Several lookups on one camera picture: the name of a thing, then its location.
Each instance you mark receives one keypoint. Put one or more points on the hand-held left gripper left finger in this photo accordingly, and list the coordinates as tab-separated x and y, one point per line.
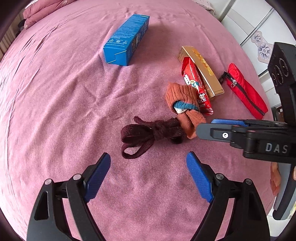
97	178

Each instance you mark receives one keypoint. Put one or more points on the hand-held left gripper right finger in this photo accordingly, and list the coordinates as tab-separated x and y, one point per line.
200	178

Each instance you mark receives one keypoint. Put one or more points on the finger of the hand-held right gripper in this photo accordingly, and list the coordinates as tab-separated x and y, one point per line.
226	121
215	132

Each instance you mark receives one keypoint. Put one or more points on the orange knit sock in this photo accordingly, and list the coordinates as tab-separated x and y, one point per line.
180	92

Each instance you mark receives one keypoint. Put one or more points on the dark maroon shoelace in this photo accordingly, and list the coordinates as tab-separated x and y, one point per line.
138	132

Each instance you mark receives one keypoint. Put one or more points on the red zip pouch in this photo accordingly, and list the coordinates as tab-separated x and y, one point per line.
245	92

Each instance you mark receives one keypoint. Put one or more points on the gold cardboard box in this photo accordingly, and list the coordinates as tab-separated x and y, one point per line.
208	74

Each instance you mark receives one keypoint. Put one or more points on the red candy wrapper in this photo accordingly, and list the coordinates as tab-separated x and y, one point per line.
193	74

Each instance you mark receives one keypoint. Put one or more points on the white floral wardrobe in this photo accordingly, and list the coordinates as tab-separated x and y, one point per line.
249	18

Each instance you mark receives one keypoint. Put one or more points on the pink floral cloth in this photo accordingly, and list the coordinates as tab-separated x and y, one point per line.
203	4

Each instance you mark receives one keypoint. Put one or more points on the blue cardboard box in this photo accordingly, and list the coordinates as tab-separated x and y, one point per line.
124	41

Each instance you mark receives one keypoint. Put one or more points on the pink pillow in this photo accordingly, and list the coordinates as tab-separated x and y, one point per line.
41	11

